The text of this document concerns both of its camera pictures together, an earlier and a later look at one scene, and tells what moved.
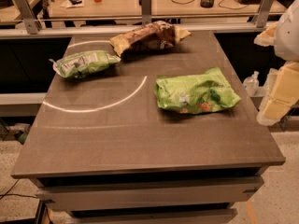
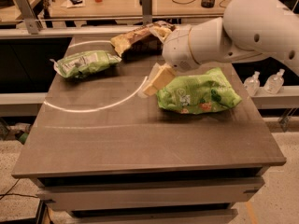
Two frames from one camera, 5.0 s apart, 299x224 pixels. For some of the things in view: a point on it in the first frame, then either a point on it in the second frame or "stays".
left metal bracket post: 33,24 stays
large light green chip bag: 194,93 stays
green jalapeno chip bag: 83,63 stays
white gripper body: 289,35 → 177,49
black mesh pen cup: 206,0 stays
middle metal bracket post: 145,0 stays
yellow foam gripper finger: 267,37 → 161,31
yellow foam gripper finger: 281,94 → 160,77
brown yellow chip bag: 149,37 stays
